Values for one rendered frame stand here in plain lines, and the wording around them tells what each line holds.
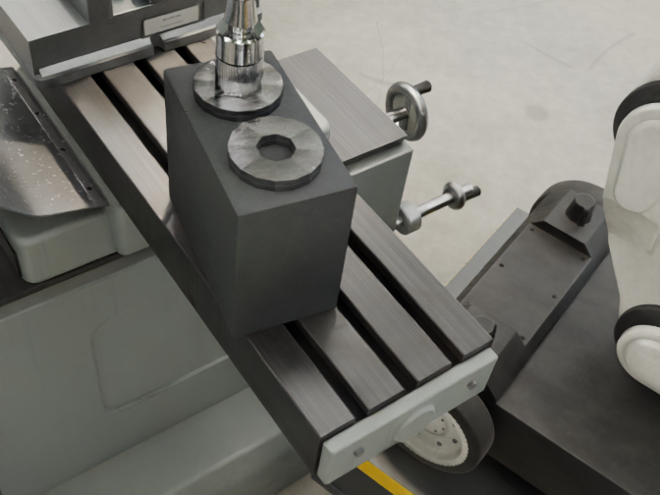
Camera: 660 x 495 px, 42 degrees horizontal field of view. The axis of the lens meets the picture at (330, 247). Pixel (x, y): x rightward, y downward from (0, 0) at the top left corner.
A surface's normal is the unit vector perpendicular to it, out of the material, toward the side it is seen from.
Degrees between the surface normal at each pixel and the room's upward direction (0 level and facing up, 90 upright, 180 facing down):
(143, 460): 0
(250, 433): 0
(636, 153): 90
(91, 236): 90
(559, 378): 0
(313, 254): 90
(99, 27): 90
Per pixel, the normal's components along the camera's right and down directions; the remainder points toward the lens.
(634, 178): -0.60, 0.55
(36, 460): 0.57, 0.65
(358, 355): 0.11, -0.65
